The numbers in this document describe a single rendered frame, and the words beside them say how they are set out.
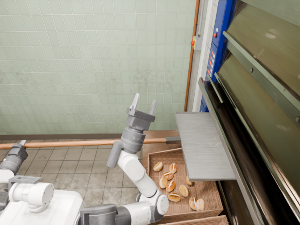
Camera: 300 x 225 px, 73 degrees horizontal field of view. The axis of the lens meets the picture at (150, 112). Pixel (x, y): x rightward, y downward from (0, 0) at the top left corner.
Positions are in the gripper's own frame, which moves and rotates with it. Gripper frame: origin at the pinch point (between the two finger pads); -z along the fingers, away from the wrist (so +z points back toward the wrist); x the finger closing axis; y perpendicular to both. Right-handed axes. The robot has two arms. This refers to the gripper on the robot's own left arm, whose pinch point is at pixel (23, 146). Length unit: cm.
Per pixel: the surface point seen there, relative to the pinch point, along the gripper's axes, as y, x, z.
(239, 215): 120, 22, 34
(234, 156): 108, -24, 33
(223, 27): 122, -53, -42
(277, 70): 121, -54, 20
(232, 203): 120, 23, 27
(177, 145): 102, 62, -55
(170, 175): 92, 56, -16
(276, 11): 123, -70, 5
